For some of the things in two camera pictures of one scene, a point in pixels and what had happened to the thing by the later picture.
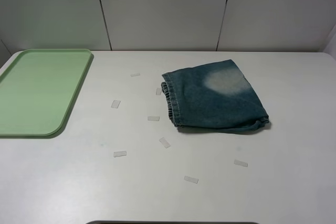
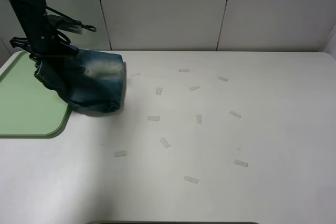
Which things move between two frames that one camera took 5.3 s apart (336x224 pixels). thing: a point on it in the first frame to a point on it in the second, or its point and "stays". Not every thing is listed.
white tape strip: [191, 179] stays
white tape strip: [240, 163] stays
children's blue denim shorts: [216, 97] to [91, 81]
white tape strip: [119, 153] stays
